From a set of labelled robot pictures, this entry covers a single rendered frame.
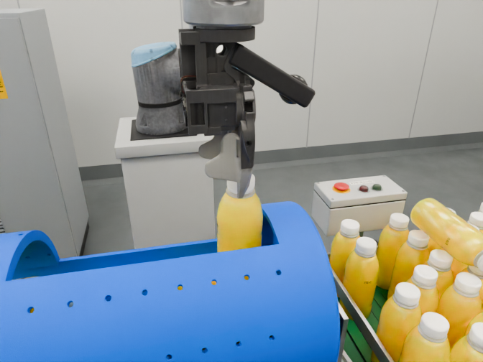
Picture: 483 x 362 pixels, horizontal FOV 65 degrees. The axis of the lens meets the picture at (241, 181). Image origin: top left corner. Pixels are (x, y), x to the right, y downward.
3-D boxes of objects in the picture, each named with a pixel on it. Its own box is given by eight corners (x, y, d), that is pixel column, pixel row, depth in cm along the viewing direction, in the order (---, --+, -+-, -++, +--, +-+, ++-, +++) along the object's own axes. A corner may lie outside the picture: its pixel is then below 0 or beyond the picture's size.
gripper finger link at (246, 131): (233, 162, 50) (231, 95, 47) (246, 161, 50) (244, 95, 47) (241, 172, 45) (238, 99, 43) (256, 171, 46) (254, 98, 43)
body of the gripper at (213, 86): (183, 121, 51) (176, 24, 45) (245, 116, 52) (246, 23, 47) (189, 141, 44) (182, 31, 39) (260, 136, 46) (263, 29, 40)
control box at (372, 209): (310, 215, 100) (314, 181, 95) (379, 207, 104) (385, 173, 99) (326, 237, 91) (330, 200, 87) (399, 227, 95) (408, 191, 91)
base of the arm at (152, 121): (136, 119, 140) (132, 93, 135) (188, 114, 143) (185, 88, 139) (135, 137, 124) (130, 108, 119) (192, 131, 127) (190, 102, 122)
